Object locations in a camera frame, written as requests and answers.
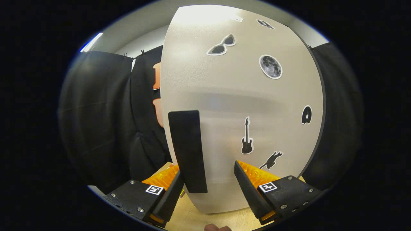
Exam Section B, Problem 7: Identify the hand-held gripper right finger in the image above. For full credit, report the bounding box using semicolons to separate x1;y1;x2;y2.
234;160;322;225

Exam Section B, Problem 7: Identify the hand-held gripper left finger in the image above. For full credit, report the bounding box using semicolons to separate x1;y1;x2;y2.
103;164;185;228

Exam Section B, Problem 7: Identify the black door handle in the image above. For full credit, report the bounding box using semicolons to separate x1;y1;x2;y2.
168;110;208;194

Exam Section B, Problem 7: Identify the beige shoe cabinet door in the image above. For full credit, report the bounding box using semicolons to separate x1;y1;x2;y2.
160;4;325;214

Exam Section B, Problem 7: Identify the black backdrop cloth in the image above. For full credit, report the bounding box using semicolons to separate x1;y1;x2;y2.
58;42;365;194

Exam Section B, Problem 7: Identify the ceiling tube light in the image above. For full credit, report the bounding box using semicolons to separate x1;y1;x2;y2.
80;33;103;53

